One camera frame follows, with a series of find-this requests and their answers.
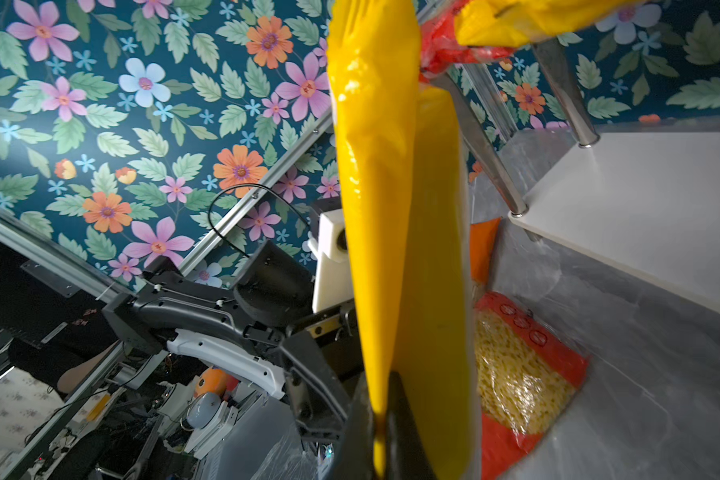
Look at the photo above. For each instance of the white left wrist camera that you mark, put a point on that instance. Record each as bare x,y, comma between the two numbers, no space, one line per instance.
327,242

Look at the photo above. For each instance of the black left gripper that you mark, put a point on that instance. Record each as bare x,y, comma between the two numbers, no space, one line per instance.
323,363

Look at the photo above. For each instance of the white two-tier shelf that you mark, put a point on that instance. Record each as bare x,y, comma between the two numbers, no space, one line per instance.
640,188

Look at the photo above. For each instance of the red fusilli bag centre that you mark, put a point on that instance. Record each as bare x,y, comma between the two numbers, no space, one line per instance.
526,377

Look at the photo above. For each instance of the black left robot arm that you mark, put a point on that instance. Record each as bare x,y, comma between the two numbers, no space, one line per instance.
266,316

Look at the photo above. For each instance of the yellow spaghetti bag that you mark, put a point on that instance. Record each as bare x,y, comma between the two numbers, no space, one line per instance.
515,24
404,198

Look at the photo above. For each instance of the orange macaroni bag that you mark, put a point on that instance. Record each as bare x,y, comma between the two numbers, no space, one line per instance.
482,238

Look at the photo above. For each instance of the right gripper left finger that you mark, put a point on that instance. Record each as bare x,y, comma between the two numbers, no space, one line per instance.
353,459

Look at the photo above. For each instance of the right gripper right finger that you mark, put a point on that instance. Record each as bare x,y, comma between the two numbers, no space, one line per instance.
406,458

